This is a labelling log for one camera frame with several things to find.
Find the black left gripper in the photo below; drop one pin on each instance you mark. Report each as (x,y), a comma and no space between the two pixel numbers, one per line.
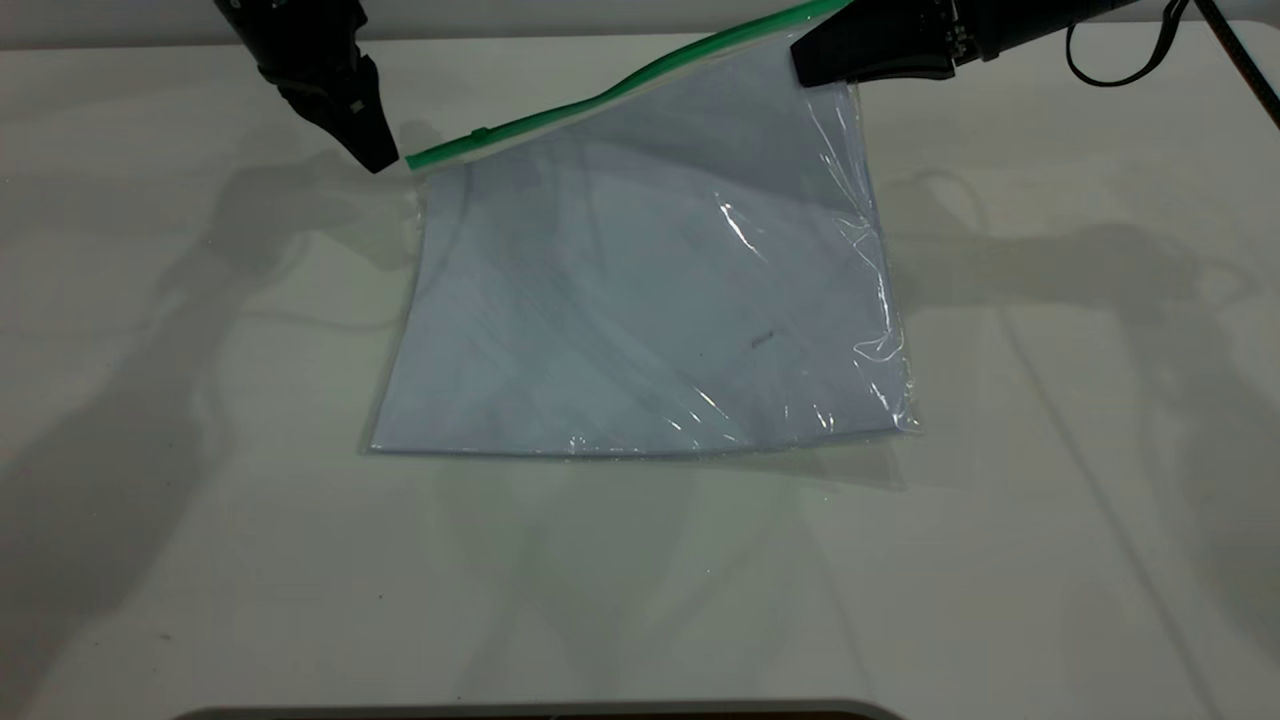
(295,35)

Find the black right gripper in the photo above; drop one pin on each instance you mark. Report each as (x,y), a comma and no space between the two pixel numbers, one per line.
(970,25)

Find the clear zip bag green zipper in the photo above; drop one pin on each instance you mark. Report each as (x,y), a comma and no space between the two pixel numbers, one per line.
(620,300)

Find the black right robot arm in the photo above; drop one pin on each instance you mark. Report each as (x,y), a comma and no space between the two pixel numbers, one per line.
(1060,15)

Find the dark rounded base edge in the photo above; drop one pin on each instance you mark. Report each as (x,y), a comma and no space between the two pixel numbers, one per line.
(540,713)

